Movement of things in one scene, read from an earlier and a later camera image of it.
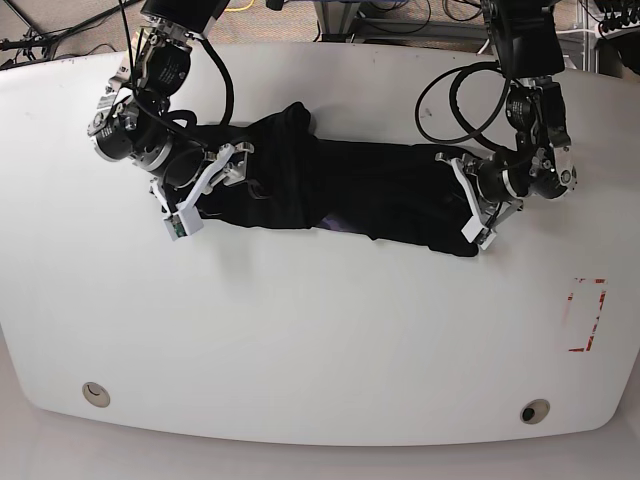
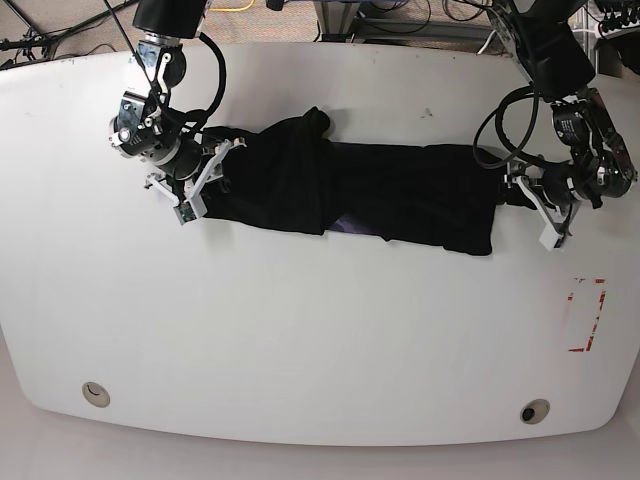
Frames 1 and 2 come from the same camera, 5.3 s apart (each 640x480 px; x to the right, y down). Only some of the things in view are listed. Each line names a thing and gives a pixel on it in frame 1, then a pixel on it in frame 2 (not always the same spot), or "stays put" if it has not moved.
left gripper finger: (256, 190) -> (224, 185)
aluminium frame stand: (335, 18) stays put
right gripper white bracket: (482, 228) -> (512, 194)
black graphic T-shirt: (396, 193) stays put
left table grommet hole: (96, 394) stays put
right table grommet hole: (535, 411) stays put
